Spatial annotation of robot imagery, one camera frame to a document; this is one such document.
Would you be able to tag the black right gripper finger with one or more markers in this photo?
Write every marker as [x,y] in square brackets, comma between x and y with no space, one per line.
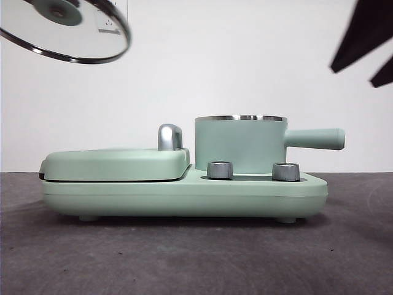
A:
[385,77]
[365,30]

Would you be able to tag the mint green hinged griddle cover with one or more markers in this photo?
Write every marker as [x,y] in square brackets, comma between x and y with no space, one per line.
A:
[107,164]

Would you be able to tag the glass pot lid green knob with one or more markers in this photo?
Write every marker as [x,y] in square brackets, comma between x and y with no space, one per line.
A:
[61,33]

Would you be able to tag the mint green breakfast machine base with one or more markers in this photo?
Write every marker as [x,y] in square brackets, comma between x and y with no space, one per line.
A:
[184,196]

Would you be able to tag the silver control knob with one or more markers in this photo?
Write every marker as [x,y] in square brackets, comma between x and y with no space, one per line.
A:
[219,170]
[285,172]

